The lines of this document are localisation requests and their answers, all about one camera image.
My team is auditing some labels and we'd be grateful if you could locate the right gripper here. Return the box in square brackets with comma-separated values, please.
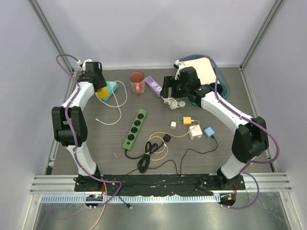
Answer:
[160, 76, 189, 99]

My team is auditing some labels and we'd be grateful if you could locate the purple power strip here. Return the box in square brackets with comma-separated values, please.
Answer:
[145, 76, 162, 97]

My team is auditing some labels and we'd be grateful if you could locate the teal triangular base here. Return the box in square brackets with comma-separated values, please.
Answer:
[103, 81, 118, 102]

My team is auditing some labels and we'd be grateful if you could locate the small white usb charger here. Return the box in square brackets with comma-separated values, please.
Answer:
[170, 121, 177, 129]

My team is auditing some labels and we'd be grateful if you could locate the yellow charger plug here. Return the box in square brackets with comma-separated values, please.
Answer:
[180, 116, 194, 125]

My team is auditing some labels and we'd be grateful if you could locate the white cube adapter plug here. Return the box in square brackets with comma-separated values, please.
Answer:
[188, 125, 203, 140]

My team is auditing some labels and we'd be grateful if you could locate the green power strip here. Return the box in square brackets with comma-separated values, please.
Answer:
[123, 109, 147, 150]

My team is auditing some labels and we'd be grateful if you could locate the blue charger plug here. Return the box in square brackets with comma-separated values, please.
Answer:
[203, 127, 215, 138]

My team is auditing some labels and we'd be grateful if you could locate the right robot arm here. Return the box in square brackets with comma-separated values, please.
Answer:
[160, 67, 269, 189]

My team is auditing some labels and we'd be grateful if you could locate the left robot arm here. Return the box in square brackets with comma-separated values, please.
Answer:
[51, 59, 107, 192]

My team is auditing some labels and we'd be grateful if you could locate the black round plug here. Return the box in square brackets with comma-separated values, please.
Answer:
[163, 134, 171, 143]

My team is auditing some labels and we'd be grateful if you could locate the pink mug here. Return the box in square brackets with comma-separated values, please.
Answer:
[130, 71, 145, 94]

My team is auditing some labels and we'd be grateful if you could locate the white paper sheet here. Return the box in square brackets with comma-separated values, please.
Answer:
[184, 57, 216, 85]

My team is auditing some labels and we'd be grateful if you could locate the dark green cup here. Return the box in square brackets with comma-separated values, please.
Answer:
[209, 82, 224, 95]

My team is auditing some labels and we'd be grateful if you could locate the teal plastic tray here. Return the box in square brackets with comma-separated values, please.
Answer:
[179, 54, 230, 99]

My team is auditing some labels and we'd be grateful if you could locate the black mounting plate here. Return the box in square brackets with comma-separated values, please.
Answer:
[74, 173, 247, 193]

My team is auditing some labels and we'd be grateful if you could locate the white coiled cord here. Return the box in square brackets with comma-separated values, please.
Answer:
[163, 96, 186, 111]

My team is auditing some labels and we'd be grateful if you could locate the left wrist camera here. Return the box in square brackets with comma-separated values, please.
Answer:
[76, 59, 92, 71]

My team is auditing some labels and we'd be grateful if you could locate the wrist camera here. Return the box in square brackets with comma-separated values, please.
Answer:
[173, 59, 186, 75]
[76, 59, 92, 71]

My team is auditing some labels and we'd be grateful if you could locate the white thin cable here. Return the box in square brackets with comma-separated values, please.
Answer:
[95, 80, 128, 126]

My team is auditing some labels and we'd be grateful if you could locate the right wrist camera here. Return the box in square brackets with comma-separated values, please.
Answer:
[173, 59, 186, 75]

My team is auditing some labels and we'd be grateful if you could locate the yellow coiled cable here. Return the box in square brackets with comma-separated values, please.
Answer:
[146, 119, 200, 161]

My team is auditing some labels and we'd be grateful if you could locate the thin black cable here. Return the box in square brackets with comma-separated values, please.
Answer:
[127, 135, 218, 177]

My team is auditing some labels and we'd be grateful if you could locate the black bundled cable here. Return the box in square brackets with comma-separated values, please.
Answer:
[124, 141, 164, 173]

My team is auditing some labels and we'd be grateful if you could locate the slotted cable duct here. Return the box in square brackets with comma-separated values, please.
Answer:
[40, 194, 220, 204]

